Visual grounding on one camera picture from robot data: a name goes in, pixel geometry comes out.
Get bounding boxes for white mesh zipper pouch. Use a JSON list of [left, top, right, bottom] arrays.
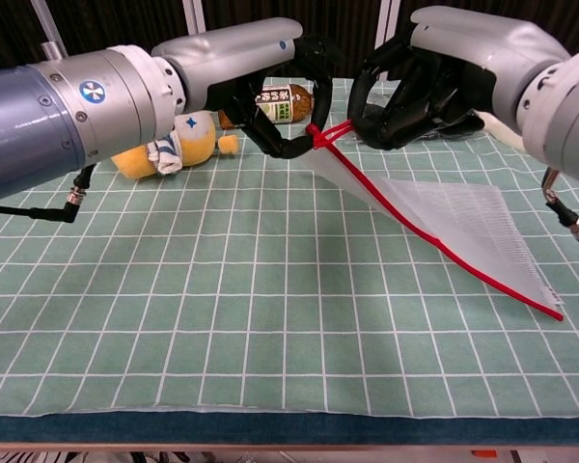
[[304, 120, 565, 323]]

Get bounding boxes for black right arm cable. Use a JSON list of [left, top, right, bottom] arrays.
[[541, 167, 579, 253]]

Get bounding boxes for white partition post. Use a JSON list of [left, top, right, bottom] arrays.
[[30, 0, 69, 59], [373, 0, 402, 49], [181, 0, 208, 38]]

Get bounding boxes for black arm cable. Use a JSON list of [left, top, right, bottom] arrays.
[[0, 163, 97, 224], [541, 167, 579, 253]]

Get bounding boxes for green grid tablecloth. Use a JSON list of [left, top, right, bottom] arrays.
[[0, 76, 579, 419]]

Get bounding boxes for dark blue table cover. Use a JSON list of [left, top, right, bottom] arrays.
[[0, 409, 579, 448]]

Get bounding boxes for yellow plush toy striped scarf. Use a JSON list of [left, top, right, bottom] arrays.
[[109, 109, 240, 180]]

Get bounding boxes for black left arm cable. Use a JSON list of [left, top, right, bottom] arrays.
[[0, 163, 97, 224]]

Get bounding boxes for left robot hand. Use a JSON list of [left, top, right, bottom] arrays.
[[150, 16, 347, 161]]

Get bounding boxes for green tea bottle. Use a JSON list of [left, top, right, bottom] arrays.
[[216, 83, 316, 130]]

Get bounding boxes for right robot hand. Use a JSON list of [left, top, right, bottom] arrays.
[[346, 5, 573, 151]]

